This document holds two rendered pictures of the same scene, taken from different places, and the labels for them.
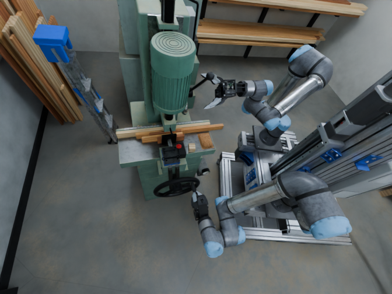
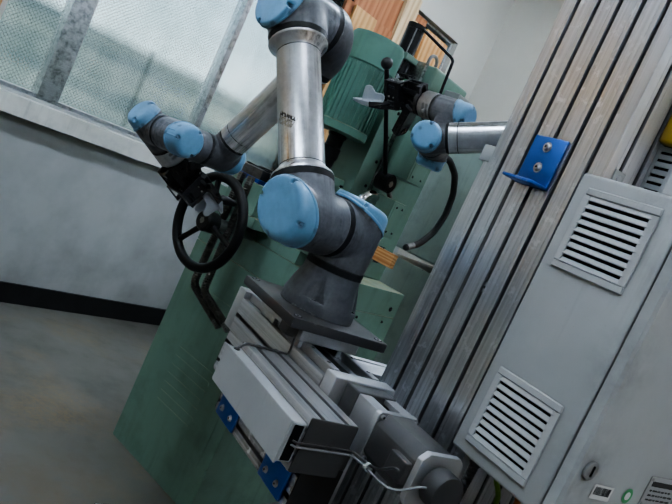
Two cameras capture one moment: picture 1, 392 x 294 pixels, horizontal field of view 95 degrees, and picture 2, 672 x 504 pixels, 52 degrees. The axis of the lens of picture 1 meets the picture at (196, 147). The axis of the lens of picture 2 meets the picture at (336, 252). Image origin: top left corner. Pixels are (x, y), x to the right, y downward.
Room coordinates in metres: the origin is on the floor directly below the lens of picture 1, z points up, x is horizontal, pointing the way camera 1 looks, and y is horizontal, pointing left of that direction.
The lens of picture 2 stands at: (0.00, -1.86, 1.07)
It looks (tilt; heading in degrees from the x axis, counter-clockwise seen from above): 6 degrees down; 69
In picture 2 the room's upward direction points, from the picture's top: 25 degrees clockwise
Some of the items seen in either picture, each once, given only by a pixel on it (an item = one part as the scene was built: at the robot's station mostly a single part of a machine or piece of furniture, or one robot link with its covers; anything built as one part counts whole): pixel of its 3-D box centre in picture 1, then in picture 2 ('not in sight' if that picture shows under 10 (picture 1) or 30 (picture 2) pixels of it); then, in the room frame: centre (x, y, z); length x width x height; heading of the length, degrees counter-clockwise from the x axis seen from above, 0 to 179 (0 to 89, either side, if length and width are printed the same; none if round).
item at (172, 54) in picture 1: (171, 77); (358, 87); (0.65, 0.20, 1.35); 0.18 x 0.18 x 0.31
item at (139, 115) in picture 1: (164, 132); (305, 267); (0.76, 0.27, 0.76); 0.57 x 0.45 x 0.09; 31
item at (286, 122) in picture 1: (279, 124); not in sight; (0.98, -0.51, 0.98); 0.13 x 0.12 x 0.14; 52
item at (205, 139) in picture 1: (206, 139); not in sight; (0.70, -0.05, 0.91); 0.12 x 0.09 x 0.03; 31
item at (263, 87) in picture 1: (259, 88); (452, 114); (0.79, -0.21, 1.34); 0.11 x 0.08 x 0.09; 121
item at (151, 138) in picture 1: (162, 137); not in sight; (0.60, 0.22, 0.92); 0.25 x 0.02 x 0.05; 121
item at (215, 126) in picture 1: (182, 130); (322, 224); (0.70, 0.12, 0.92); 0.59 x 0.02 x 0.04; 121
